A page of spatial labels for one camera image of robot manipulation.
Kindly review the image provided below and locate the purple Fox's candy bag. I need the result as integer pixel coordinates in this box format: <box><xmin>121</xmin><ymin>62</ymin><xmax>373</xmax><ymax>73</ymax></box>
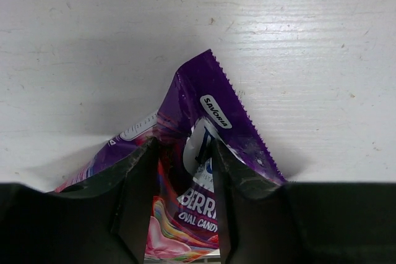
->
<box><xmin>59</xmin><ymin>50</ymin><xmax>285</xmax><ymax>263</ymax></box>

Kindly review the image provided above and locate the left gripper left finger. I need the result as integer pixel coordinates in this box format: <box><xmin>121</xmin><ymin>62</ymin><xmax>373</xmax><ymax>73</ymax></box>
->
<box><xmin>1</xmin><ymin>138</ymin><xmax>159</xmax><ymax>263</ymax></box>

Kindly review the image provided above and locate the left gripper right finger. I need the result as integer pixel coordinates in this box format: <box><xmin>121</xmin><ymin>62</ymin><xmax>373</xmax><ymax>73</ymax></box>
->
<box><xmin>211</xmin><ymin>141</ymin><xmax>395</xmax><ymax>263</ymax></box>

